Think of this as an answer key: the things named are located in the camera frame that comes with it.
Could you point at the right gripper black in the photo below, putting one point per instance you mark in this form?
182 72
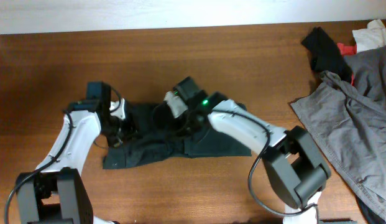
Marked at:
176 130

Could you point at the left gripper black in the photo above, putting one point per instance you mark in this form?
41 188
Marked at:
132 131

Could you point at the black Nike t-shirt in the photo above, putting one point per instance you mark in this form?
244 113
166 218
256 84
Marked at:
154 135

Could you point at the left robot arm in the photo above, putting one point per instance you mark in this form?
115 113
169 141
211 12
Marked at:
54 192

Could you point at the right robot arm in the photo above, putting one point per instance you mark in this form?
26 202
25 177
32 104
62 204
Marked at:
296 170

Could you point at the black garment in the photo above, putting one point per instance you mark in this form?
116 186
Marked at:
325 54

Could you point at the grey garment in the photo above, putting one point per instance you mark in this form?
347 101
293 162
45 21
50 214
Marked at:
348 123

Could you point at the red garment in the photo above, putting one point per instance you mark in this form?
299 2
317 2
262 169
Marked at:
347 49

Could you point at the white garment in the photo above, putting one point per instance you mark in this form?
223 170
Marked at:
372 37

